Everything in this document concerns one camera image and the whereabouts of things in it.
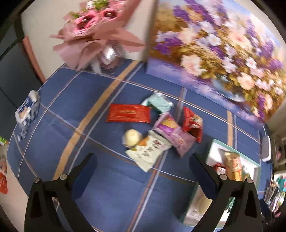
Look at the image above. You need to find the white tray with green rim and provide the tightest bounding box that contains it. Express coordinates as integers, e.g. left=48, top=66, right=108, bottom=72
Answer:
left=181, top=139, right=262, bottom=231

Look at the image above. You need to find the blue white tissue pack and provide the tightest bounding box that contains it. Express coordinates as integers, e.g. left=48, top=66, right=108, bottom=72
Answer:
left=15, top=90, right=41, bottom=142

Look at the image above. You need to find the flower painting canvas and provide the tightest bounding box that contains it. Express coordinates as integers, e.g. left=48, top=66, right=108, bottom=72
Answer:
left=146, top=1, right=285, bottom=125

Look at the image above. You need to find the purple taro snack packet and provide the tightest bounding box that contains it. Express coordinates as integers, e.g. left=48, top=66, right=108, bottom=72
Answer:
left=153, top=112, right=196, bottom=157

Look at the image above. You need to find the small white cone pastry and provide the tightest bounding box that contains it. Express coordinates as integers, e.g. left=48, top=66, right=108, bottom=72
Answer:
left=122, top=129, right=142, bottom=147

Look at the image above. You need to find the pale green bean cake packet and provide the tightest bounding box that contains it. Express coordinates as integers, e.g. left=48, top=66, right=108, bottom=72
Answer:
left=125, top=130, right=172, bottom=172

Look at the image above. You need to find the beige egg roll snack packet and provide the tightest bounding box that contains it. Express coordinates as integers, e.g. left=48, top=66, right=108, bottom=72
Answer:
left=219, top=149, right=242, bottom=181

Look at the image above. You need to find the dark red milk biscuit packet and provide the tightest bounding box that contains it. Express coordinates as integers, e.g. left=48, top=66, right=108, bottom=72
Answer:
left=213, top=162, right=226, bottom=175

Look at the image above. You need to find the light green small snack packet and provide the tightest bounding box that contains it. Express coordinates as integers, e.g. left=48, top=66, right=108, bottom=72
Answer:
left=141, top=91, right=174, bottom=113

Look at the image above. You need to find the white rectangular device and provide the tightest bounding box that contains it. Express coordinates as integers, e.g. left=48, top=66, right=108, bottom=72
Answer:
left=261, top=135, right=271, bottom=162

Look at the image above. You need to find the pink wrapped flower bouquet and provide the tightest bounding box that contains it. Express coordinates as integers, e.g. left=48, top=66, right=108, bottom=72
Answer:
left=52, top=1, right=145, bottom=74

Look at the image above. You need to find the red festive candy packet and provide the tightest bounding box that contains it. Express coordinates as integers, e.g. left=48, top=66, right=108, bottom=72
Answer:
left=182, top=106, right=203, bottom=143

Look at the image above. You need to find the blue plaid tablecloth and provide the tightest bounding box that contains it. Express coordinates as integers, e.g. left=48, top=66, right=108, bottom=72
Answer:
left=8, top=60, right=272, bottom=231

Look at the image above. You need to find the red wet wipe packet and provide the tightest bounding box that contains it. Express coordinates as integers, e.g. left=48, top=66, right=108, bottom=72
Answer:
left=106, top=104, right=151, bottom=123

